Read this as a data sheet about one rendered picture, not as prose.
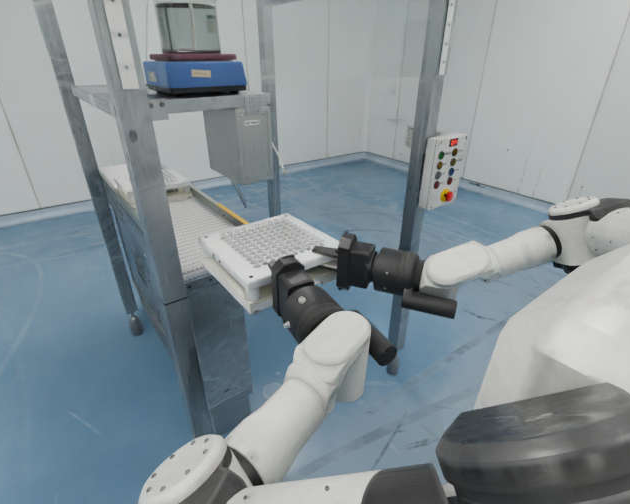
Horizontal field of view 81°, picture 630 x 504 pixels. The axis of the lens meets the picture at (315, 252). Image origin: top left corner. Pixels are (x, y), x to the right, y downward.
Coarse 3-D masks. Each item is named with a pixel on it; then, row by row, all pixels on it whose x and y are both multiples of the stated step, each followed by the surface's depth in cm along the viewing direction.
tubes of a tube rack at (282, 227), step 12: (252, 228) 85; (276, 228) 86; (288, 228) 85; (240, 240) 80; (252, 240) 80; (264, 240) 81; (276, 240) 80; (288, 240) 80; (300, 240) 80; (312, 240) 79; (252, 252) 75; (264, 252) 75; (276, 252) 75
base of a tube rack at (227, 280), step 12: (204, 264) 85; (216, 264) 81; (216, 276) 80; (228, 276) 77; (312, 276) 77; (324, 276) 78; (336, 276) 80; (228, 288) 76; (240, 288) 73; (264, 288) 73; (240, 300) 72; (264, 300) 70; (252, 312) 69
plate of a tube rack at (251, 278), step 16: (304, 224) 90; (208, 240) 82; (336, 240) 82; (224, 256) 75; (240, 256) 75; (304, 256) 75; (320, 256) 75; (240, 272) 69; (256, 272) 69; (256, 288) 68
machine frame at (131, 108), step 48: (48, 0) 139; (48, 48) 144; (144, 96) 74; (432, 96) 125; (144, 144) 77; (96, 192) 173; (144, 192) 81; (192, 336) 103; (192, 384) 109; (192, 432) 121
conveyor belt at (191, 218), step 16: (112, 176) 182; (176, 208) 144; (192, 208) 144; (208, 208) 144; (176, 224) 130; (192, 224) 130; (208, 224) 130; (224, 224) 130; (176, 240) 119; (192, 240) 119; (192, 256) 110; (192, 272) 104; (208, 272) 107
